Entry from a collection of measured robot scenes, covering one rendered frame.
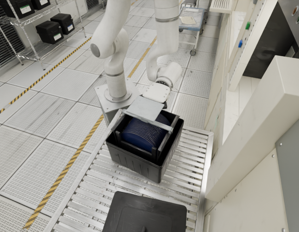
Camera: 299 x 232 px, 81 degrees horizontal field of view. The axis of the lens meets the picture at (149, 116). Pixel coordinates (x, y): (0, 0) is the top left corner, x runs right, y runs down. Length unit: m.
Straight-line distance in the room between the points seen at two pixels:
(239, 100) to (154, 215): 0.79
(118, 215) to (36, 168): 1.42
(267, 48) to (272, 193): 0.99
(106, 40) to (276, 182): 0.84
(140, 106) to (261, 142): 0.44
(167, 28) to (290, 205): 0.62
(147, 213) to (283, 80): 0.59
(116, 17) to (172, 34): 0.28
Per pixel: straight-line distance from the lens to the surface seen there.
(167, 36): 0.75
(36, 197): 1.91
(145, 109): 0.68
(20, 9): 3.14
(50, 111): 2.48
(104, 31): 0.95
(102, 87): 1.33
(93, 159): 0.97
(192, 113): 2.20
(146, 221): 0.73
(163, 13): 0.72
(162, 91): 0.76
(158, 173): 0.78
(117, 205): 0.75
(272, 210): 0.42
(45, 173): 1.97
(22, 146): 2.28
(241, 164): 0.51
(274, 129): 0.41
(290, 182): 0.37
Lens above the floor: 1.58
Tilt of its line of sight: 49 degrees down
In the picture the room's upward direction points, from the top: straight up
